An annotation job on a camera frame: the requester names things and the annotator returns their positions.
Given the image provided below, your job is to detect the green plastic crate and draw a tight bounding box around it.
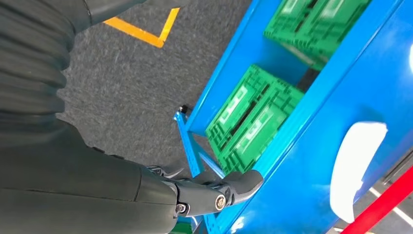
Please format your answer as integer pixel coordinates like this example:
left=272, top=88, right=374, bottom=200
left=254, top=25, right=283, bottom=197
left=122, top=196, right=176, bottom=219
left=206, top=64, right=282, bottom=153
left=290, top=0, right=372, bottom=71
left=216, top=82, right=305, bottom=175
left=264, top=0, right=320, bottom=56

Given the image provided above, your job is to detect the red barrier tape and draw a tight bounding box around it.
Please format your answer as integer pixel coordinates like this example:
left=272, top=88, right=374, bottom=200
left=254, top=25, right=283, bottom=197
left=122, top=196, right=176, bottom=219
left=340, top=166, right=413, bottom=234

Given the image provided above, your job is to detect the blue metal shelf rack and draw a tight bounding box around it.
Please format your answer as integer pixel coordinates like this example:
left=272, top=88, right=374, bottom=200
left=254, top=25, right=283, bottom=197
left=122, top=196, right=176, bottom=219
left=174, top=0, right=413, bottom=234

